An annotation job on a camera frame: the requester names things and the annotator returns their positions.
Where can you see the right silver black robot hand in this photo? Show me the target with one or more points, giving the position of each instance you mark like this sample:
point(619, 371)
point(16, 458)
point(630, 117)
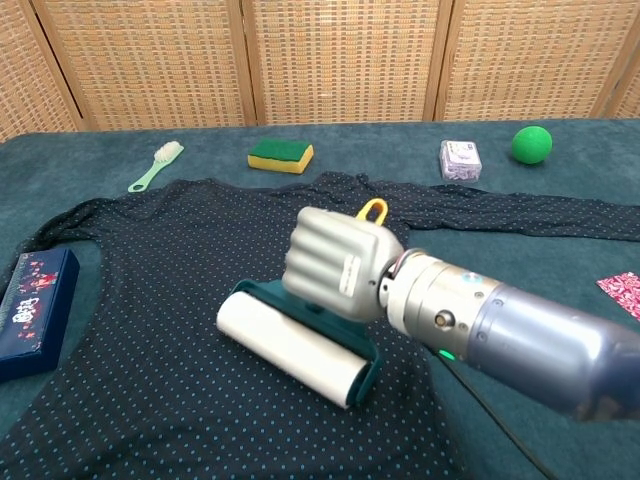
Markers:
point(330, 265)

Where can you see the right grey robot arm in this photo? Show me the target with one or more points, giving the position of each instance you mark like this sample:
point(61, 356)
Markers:
point(525, 335)

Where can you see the dark blue polka-dot shirt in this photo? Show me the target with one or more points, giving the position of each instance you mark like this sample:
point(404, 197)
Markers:
point(175, 280)

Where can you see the green and yellow sponge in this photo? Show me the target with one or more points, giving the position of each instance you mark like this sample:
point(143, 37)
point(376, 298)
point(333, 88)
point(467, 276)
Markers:
point(280, 155)

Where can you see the clear plastic box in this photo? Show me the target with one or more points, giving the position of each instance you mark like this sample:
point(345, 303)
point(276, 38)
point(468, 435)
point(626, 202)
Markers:
point(461, 161)

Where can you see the woven bamboo folding screen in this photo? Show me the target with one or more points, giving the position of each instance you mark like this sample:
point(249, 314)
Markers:
point(330, 60)

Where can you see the teal table cloth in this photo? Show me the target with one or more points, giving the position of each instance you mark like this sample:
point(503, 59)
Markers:
point(550, 250)

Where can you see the green ball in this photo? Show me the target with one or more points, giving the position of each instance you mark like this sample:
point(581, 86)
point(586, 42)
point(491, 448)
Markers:
point(531, 145)

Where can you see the pink patterned packet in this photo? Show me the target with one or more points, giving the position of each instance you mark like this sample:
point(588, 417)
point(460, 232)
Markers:
point(622, 292)

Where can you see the dark blue printed box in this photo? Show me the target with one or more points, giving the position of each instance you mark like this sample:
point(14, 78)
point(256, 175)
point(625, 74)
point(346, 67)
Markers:
point(35, 310)

